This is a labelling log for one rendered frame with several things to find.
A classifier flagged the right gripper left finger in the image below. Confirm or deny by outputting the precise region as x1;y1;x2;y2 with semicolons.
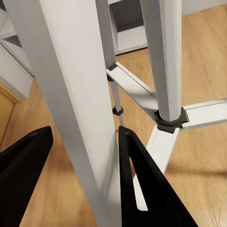
0;126;53;227

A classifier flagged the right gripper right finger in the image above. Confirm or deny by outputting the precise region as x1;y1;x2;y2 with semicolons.
118;126;198;227

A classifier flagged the camera tripod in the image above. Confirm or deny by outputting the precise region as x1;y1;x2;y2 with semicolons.
2;0;227;227

